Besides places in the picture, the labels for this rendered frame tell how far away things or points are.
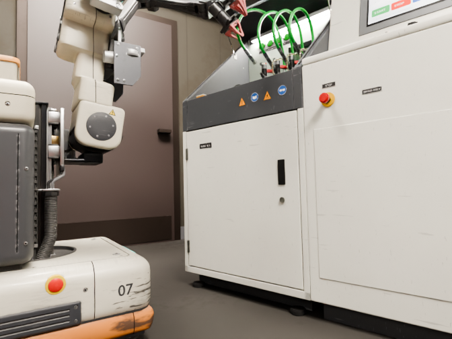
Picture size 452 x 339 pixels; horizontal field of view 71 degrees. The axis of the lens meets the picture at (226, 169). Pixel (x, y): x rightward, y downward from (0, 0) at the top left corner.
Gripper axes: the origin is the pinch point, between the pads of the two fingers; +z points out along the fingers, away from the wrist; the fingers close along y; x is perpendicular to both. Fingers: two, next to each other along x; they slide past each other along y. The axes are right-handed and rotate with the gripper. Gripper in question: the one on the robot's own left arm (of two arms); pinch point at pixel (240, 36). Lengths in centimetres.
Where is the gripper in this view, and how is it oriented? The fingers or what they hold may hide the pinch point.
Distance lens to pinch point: 169.2
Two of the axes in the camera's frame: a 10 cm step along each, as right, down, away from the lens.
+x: -5.9, 6.6, -4.6
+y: -3.9, 2.6, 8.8
